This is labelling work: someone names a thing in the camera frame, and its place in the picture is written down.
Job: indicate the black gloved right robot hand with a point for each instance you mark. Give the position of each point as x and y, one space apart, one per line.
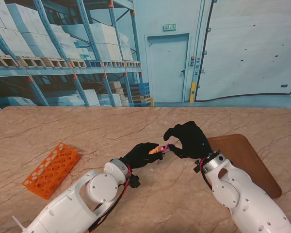
191 143

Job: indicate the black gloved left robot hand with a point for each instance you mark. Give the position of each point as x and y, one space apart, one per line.
140 156

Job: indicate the yellow cloth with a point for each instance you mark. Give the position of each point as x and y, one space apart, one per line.
154 150

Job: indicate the pink rubber band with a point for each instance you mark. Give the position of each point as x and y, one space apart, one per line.
163 147

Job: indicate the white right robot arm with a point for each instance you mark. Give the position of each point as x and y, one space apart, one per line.
242 194

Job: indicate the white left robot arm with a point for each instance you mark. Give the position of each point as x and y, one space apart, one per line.
80 201

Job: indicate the brown wooden tray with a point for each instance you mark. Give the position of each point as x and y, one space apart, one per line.
247 162

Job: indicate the orange test tube rack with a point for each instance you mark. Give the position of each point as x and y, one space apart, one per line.
53 167

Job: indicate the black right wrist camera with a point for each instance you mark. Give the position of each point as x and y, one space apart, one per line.
197 167

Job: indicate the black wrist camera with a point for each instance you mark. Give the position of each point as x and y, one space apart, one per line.
197 167
135 182

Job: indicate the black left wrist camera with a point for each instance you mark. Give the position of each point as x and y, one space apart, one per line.
135 182

